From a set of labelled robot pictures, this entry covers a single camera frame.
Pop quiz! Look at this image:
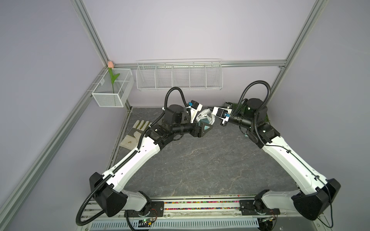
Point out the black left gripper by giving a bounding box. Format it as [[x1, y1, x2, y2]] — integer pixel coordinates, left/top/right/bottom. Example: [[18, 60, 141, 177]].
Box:
[[172, 116, 213, 138]]

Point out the white cable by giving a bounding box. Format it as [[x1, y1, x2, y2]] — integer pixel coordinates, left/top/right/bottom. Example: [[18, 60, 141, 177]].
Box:
[[197, 109, 214, 120]]

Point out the teal charger block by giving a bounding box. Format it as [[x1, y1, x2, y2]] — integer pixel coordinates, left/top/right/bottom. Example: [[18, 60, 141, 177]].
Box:
[[200, 121, 212, 130]]

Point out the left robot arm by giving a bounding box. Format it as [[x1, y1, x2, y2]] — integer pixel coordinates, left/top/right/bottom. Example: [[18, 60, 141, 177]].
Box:
[[75, 87, 207, 226]]

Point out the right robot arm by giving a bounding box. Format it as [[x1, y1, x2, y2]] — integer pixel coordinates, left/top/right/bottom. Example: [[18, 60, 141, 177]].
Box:
[[212, 80, 341, 220]]

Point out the green artificial grass mat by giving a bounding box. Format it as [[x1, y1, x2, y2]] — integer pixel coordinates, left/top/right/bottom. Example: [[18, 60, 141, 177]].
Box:
[[223, 102, 270, 123]]

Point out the beige gardening glove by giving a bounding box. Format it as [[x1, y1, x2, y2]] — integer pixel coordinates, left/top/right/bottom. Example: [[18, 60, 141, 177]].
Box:
[[119, 120, 152, 150]]

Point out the artificial pink tulip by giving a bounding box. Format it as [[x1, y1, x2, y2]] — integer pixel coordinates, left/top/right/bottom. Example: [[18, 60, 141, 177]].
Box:
[[108, 61, 120, 93]]

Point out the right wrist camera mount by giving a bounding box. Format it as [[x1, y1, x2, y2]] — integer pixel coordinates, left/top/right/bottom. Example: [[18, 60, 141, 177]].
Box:
[[212, 106, 232, 119]]

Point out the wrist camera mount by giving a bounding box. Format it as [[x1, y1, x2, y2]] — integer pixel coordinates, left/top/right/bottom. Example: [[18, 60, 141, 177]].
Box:
[[212, 106, 232, 119], [187, 100, 203, 121]]

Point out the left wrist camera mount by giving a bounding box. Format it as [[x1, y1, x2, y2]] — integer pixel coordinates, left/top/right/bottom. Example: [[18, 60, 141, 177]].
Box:
[[187, 100, 203, 121]]

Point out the white wire wall shelf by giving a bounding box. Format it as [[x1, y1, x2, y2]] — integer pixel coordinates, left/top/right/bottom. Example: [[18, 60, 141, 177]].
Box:
[[136, 59, 224, 90]]

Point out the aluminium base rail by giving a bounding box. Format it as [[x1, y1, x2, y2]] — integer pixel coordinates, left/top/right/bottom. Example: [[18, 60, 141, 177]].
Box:
[[80, 196, 324, 220]]

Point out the white mesh wall basket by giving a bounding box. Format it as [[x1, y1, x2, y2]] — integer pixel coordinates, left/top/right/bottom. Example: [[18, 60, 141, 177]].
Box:
[[92, 68, 134, 108]]

